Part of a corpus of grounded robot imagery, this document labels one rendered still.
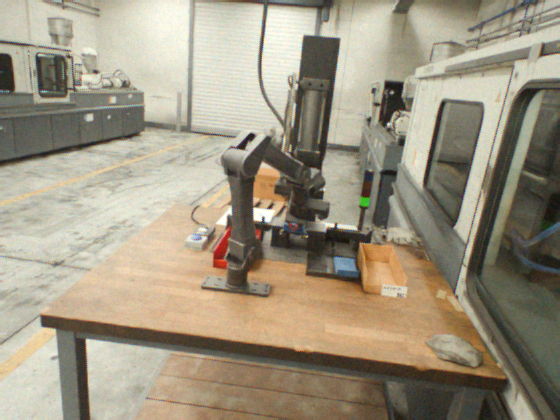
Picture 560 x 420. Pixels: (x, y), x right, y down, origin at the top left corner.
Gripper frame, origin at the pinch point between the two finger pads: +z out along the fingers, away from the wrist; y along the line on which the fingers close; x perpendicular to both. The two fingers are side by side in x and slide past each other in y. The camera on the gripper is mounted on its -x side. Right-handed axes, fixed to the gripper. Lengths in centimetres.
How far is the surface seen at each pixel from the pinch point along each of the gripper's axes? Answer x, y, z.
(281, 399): -9, -34, 70
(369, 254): -29.0, 0.2, 5.9
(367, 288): -26.1, -22.0, -4.6
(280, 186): 7.5, 11.3, -8.1
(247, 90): 185, 819, 454
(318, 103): 0.0, 27.5, -34.0
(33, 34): 602, 656, 322
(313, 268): -9.2, -15.3, 0.3
